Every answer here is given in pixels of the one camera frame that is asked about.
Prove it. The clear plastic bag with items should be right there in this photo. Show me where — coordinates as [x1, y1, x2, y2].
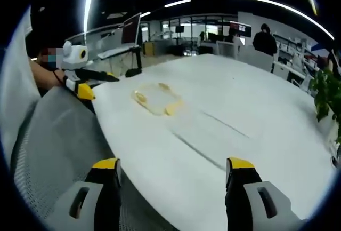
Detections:
[130, 81, 184, 116]

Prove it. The yellow plastic buckle part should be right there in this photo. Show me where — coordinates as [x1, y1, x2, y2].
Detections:
[164, 99, 184, 116]
[134, 90, 149, 104]

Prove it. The grey mesh office chair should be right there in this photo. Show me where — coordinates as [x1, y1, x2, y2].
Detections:
[10, 84, 176, 231]

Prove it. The red wall screen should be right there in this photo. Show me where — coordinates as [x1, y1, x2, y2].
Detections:
[230, 21, 253, 32]

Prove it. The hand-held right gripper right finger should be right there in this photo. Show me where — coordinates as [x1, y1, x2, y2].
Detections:
[225, 157, 307, 231]

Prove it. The green potted plant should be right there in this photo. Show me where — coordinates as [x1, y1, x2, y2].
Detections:
[308, 64, 341, 145]

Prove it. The computer monitor with dark screen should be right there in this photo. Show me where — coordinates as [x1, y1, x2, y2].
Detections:
[121, 12, 142, 46]

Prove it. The long ceiling light strip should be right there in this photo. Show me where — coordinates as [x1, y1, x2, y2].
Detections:
[227, 0, 335, 41]
[164, 0, 192, 9]
[83, 0, 93, 33]

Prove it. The person's white shirt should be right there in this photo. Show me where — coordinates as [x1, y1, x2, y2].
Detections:
[0, 9, 42, 168]

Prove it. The yellow box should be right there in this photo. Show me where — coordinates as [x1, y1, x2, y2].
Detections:
[143, 41, 156, 55]

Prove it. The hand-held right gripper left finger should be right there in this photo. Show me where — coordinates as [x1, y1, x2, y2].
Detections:
[46, 157, 122, 231]

